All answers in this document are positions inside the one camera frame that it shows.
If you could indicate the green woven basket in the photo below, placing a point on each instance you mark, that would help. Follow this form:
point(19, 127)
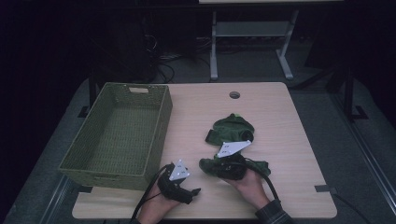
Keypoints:
point(118, 137)

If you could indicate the grey tape strip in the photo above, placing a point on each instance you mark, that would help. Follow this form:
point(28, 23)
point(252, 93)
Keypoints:
point(325, 188)

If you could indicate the metal floor rail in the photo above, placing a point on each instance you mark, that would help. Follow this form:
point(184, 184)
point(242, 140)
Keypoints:
point(367, 149)
point(53, 202)

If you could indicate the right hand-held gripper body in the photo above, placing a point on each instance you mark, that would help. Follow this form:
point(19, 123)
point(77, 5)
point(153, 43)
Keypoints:
point(232, 166)

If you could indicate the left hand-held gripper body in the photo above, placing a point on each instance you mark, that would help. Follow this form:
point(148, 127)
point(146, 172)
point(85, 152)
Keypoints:
point(171, 186)

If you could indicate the grey metal stand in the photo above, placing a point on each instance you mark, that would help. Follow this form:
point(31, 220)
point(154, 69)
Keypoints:
point(249, 29)

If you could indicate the person's right hand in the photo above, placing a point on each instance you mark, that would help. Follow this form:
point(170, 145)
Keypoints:
point(250, 188)

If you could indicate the black stand post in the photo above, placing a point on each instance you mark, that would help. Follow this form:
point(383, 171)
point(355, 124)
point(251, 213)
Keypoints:
point(349, 93)

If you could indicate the person's left hand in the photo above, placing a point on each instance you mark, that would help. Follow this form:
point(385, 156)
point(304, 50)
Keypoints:
point(155, 208)

